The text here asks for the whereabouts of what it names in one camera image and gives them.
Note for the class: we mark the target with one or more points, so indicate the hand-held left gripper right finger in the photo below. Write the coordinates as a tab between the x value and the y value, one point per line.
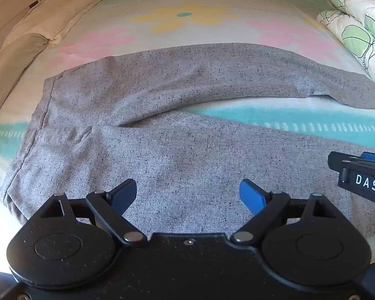
250	197

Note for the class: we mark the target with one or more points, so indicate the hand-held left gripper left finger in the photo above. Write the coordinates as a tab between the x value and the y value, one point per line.
123	195

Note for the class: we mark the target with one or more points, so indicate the grey speckled pants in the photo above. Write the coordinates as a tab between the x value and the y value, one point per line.
162	125

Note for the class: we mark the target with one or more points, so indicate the white leaf print pillow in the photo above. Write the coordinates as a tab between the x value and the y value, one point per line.
353	34
367	3

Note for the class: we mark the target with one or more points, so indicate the beige folded duvet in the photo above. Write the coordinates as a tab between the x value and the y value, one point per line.
9	68

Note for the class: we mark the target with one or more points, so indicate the flower print bed blanket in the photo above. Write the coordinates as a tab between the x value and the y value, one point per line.
187	15

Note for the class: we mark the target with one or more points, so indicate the cream pillow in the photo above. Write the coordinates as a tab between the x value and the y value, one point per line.
59	12

